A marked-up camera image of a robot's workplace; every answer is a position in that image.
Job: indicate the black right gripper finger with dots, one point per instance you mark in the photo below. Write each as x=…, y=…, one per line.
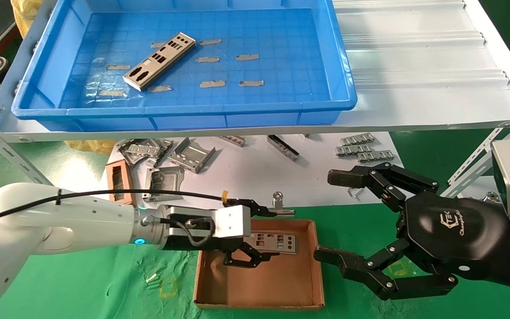
x=332, y=256
x=348, y=178

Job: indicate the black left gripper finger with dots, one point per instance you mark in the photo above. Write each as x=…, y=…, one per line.
x=248, y=259
x=261, y=211

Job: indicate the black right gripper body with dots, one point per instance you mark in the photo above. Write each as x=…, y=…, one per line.
x=454, y=235

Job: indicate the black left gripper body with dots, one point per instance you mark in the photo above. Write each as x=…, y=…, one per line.
x=193, y=244

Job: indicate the metal I/O shield plate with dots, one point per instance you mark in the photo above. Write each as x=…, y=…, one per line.
x=157, y=62
x=281, y=243

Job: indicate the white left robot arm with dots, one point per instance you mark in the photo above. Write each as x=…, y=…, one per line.
x=60, y=221

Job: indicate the brown cardboard box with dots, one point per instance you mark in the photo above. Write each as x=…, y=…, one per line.
x=281, y=283

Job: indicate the grey metal tray part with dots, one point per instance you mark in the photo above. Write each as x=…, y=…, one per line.
x=166, y=179

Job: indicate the blue plastic tray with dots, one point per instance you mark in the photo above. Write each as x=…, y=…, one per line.
x=281, y=44

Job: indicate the thin metal strip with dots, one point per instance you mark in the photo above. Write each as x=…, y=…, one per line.
x=356, y=193

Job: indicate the metal connector strip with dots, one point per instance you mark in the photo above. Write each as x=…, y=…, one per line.
x=352, y=150
x=357, y=139
x=375, y=156

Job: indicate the white paper sheet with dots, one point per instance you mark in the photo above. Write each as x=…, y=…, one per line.
x=246, y=177

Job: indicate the small white scrap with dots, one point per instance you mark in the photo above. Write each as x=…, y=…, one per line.
x=151, y=278

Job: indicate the dark metal bar part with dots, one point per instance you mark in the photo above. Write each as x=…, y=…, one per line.
x=283, y=148

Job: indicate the perforated metal shelf leg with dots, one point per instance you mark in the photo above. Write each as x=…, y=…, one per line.
x=474, y=166
x=11, y=154

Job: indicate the small metal clip part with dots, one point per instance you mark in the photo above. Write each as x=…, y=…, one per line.
x=235, y=141

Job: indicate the green table cloth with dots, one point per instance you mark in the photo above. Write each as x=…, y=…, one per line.
x=104, y=288

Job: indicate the brown rectangular part holder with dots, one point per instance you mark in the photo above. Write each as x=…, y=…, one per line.
x=120, y=177

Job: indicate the grey tape piece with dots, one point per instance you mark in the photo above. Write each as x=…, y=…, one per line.
x=247, y=57
x=207, y=59
x=211, y=42
x=213, y=83
x=251, y=83
x=118, y=67
x=111, y=93
x=156, y=44

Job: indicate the white metal shelf board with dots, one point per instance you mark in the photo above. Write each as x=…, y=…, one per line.
x=414, y=57

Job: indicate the yellow plastic bag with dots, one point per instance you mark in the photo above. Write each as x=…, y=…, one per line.
x=22, y=17

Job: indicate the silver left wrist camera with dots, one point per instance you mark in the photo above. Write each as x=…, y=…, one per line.
x=233, y=221

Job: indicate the bent metal bracket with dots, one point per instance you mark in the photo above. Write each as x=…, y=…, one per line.
x=191, y=156

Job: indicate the flat metal frame part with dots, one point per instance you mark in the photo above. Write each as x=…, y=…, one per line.
x=137, y=149
x=164, y=146

